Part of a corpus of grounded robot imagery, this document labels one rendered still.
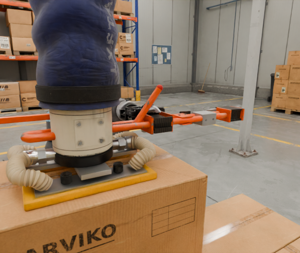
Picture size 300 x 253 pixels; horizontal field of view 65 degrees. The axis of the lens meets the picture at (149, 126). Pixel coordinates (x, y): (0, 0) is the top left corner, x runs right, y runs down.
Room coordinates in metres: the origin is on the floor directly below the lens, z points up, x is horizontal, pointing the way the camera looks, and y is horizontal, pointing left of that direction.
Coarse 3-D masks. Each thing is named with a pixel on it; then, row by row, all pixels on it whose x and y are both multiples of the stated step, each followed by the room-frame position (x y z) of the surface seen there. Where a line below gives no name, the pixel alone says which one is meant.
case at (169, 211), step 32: (128, 160) 0.75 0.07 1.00; (160, 160) 0.75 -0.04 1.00; (0, 192) 0.53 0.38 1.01; (128, 192) 0.54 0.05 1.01; (160, 192) 0.56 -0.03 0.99; (192, 192) 0.61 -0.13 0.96; (0, 224) 0.41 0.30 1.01; (32, 224) 0.42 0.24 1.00; (64, 224) 0.44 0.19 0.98; (96, 224) 0.48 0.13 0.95; (128, 224) 0.52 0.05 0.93; (160, 224) 0.56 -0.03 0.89; (192, 224) 0.62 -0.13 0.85
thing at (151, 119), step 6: (150, 114) 0.82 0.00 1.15; (156, 114) 0.82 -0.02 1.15; (162, 114) 0.81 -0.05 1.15; (168, 114) 0.78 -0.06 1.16; (144, 120) 0.77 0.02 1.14; (150, 120) 0.73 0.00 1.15; (156, 120) 0.72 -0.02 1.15; (162, 120) 0.73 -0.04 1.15; (168, 120) 0.75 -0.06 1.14; (150, 126) 0.73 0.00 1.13; (156, 126) 0.73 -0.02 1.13; (162, 126) 0.74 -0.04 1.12; (168, 126) 0.75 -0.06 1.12; (150, 132) 0.73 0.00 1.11; (156, 132) 0.72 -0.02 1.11; (162, 132) 0.73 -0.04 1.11
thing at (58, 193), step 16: (64, 176) 0.53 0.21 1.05; (112, 176) 0.58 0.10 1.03; (128, 176) 0.59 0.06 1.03; (144, 176) 0.59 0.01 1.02; (32, 192) 0.50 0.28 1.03; (48, 192) 0.49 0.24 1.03; (64, 192) 0.50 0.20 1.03; (80, 192) 0.51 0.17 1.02; (96, 192) 0.53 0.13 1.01; (32, 208) 0.46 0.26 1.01
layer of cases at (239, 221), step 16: (208, 208) 1.15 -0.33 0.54; (224, 208) 1.15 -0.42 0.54; (240, 208) 1.15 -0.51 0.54; (256, 208) 1.15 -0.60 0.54; (208, 224) 1.02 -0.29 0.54; (224, 224) 1.02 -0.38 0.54; (240, 224) 1.02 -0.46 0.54; (256, 224) 1.02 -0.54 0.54; (272, 224) 1.02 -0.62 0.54; (288, 224) 1.02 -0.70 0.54; (208, 240) 0.91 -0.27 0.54; (224, 240) 0.91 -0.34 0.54; (240, 240) 0.91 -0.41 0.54; (256, 240) 0.91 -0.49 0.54; (272, 240) 0.91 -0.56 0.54; (288, 240) 0.91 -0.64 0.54
